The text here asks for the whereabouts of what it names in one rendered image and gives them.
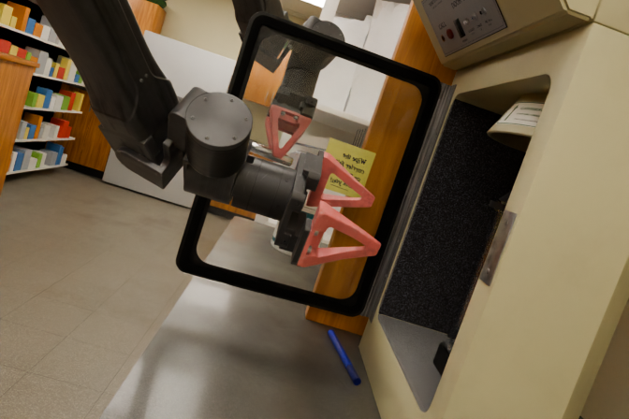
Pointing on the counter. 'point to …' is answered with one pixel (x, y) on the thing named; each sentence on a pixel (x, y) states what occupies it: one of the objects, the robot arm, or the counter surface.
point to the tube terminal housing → (542, 234)
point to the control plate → (463, 7)
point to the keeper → (497, 247)
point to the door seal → (394, 192)
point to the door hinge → (409, 200)
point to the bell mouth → (519, 122)
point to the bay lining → (450, 219)
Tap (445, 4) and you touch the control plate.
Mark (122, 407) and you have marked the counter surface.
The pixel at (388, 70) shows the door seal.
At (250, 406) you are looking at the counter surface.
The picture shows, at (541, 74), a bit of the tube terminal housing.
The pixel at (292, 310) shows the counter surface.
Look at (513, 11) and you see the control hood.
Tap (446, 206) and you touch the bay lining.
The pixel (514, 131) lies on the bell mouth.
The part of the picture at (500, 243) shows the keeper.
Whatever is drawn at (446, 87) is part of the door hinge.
